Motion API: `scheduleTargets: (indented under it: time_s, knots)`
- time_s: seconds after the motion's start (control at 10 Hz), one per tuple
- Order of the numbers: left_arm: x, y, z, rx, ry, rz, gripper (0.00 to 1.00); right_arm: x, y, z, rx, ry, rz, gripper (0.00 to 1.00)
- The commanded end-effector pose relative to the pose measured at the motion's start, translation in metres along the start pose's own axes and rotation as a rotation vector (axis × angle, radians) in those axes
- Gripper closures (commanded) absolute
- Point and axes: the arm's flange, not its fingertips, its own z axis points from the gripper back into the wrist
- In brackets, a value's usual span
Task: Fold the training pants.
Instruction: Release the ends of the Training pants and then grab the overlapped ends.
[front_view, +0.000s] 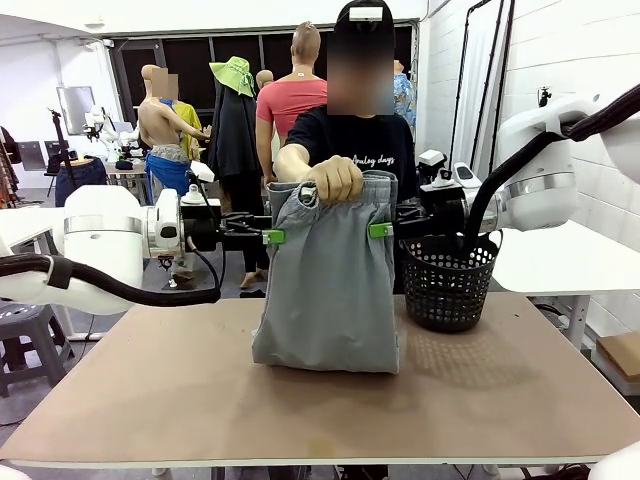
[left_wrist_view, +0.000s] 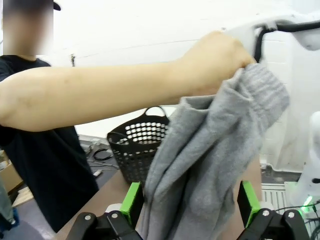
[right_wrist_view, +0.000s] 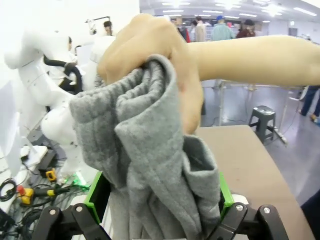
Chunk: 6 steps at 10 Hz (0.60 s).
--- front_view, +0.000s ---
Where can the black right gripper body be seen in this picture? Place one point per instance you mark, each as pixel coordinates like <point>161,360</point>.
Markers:
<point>445,215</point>

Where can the black green-tipped right gripper finger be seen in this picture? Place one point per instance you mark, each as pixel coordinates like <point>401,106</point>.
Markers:
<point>380,230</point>
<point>410,216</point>

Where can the black green-tipped left gripper finger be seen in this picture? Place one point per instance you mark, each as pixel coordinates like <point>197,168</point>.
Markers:
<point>245,222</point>
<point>274,237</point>

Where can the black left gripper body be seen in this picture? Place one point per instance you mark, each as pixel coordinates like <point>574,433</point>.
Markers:
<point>202,227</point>

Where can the grey training pants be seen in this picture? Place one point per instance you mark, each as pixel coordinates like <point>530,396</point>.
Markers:
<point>330,300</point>

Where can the black perforated plastic basket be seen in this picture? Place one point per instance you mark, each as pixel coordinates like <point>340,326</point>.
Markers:
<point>445,300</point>

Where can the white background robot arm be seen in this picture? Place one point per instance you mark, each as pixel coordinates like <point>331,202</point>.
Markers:
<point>105,132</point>

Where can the person's right forearm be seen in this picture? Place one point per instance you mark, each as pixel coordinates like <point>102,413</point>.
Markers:
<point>295,162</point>

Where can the person's right hand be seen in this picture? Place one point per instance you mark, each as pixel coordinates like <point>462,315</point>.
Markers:
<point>337,180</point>

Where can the blue cloth wrap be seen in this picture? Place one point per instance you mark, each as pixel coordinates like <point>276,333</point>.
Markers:
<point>167,170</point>

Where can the mannequin in black coat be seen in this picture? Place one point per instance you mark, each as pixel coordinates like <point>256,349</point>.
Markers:
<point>240,150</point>

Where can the person in black T-shirt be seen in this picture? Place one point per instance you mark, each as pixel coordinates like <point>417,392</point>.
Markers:
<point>380,145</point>

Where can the mannequin in yellow shirt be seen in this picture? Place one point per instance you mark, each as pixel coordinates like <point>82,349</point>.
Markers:
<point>192,125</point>

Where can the bare tan mannequin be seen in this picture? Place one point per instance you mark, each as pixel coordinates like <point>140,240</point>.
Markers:
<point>157,120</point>

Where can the blue patterned shirt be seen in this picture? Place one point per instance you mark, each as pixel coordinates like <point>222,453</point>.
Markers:
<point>405,95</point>

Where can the mannequin in red top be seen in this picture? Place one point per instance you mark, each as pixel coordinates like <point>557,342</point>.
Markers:
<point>285,105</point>

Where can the mannequin torso in jeans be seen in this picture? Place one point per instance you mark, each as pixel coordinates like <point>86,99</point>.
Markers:
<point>82,175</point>

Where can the small bald mannequin head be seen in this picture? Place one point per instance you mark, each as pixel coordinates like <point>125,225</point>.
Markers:
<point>265,79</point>

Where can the green bucket hat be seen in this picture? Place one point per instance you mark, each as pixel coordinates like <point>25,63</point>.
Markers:
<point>234,75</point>

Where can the black backdrop stand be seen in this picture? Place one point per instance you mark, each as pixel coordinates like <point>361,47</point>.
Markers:
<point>480,65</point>

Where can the black tripod on table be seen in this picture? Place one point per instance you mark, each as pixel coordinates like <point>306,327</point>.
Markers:
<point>545,96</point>

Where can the grey whiteboard panel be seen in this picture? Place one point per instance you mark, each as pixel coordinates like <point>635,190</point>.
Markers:
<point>75,107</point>

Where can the black baseball cap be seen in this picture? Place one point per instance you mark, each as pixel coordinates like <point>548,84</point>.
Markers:
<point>367,12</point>

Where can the grey plastic stool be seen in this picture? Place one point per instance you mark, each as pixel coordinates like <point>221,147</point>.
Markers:
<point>27,345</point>

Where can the brown cardboard box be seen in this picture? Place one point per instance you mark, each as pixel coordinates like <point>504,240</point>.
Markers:
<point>620,355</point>

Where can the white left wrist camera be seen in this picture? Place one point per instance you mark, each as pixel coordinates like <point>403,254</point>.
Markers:
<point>202,171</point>

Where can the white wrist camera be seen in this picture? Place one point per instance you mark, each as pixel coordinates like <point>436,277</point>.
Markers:
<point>202,171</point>
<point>431,159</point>

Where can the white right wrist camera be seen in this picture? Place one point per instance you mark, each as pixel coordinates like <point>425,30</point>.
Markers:
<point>431,159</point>

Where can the black tripod with camera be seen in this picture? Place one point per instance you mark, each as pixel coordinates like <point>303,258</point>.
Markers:
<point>61,145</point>

